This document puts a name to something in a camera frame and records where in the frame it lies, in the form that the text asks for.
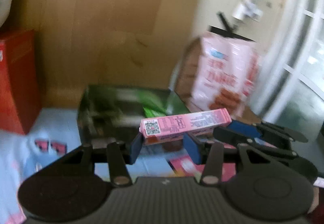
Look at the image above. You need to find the pink snack bar box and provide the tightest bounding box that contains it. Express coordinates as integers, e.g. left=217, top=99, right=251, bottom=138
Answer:
left=140, top=108, right=232, bottom=145

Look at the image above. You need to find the black tin box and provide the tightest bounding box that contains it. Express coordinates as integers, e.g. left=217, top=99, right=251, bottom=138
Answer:
left=77, top=84, right=190, bottom=148

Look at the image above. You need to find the large green snack packet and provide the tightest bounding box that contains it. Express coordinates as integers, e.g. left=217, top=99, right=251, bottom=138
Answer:
left=116, top=88, right=186, bottom=117

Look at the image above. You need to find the large pink snack bag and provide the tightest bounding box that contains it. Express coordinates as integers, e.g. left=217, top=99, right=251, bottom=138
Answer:
left=191, top=31, right=261, bottom=117

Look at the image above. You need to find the brown chair cushion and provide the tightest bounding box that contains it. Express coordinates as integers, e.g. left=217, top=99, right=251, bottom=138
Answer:
left=174, top=36, right=261, bottom=123

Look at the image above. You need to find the red gift bag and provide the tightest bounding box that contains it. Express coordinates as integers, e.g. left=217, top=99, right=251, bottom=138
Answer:
left=0, top=31, right=42, bottom=135

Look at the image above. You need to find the wooden board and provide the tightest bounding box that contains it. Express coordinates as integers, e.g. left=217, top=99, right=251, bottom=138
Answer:
left=4, top=0, right=198, bottom=107

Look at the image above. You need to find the window frame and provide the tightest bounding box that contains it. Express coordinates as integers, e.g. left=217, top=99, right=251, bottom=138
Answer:
left=250, top=0, right=323, bottom=126

